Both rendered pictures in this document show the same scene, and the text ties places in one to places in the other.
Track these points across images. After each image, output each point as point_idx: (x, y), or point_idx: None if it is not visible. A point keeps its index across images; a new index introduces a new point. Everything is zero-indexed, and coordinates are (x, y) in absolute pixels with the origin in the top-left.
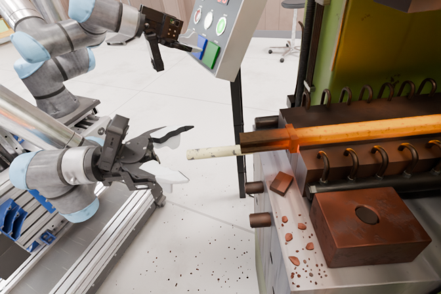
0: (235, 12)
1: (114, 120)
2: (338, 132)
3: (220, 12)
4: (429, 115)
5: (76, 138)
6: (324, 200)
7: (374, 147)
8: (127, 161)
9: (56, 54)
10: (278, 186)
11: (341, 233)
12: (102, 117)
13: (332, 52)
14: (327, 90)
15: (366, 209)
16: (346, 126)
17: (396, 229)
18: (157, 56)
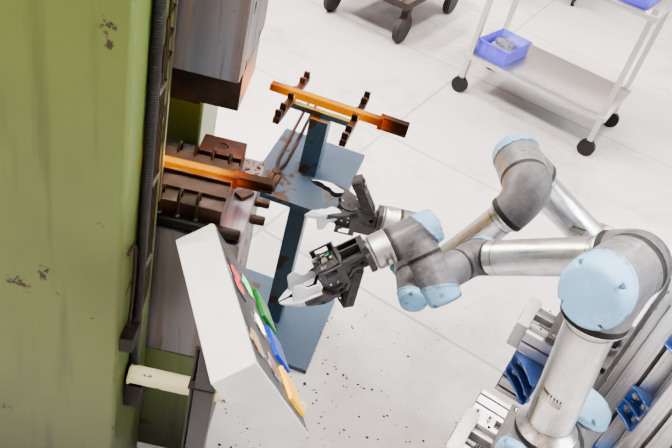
0: (230, 251)
1: (359, 176)
2: (206, 165)
3: (243, 288)
4: None
5: None
6: (238, 155)
7: (197, 150)
8: (352, 194)
9: None
10: (248, 190)
11: (241, 145)
12: (459, 446)
13: (157, 190)
14: (181, 188)
15: (220, 148)
16: (196, 167)
17: (216, 139)
18: None
